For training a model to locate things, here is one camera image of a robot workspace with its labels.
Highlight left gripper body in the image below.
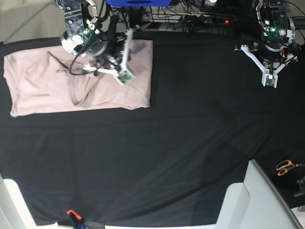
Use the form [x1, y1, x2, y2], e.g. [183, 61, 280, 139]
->
[249, 42, 298, 69]

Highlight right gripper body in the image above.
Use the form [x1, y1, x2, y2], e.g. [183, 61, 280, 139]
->
[81, 15, 126, 72]

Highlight pink T-shirt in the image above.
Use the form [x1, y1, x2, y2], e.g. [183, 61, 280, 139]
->
[3, 40, 153, 117]

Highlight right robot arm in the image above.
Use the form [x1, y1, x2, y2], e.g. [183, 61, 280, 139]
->
[56, 0, 139, 85]

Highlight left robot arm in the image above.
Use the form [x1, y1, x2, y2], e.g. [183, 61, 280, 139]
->
[235, 0, 298, 88]

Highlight blue plastic box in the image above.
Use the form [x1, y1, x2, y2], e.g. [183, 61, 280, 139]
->
[106, 0, 171, 7]

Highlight white power strip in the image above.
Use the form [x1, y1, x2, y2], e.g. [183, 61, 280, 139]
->
[142, 11, 210, 23]

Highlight black power strip red light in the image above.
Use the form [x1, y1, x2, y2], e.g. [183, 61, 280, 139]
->
[212, 16, 237, 26]

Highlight black table cloth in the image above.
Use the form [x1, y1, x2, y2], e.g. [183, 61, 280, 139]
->
[0, 32, 305, 227]

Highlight black device right edge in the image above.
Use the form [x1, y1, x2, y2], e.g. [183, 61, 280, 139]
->
[294, 177, 305, 198]

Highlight white base block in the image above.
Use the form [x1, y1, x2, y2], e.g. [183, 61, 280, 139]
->
[0, 177, 37, 229]
[215, 159, 302, 229]

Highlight red clip front edge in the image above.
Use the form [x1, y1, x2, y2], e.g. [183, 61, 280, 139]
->
[66, 209, 82, 221]

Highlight black table post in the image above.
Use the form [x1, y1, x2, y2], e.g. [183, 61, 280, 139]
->
[128, 6, 144, 31]

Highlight orange handled scissors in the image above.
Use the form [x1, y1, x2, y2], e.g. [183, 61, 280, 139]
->
[275, 160, 305, 177]

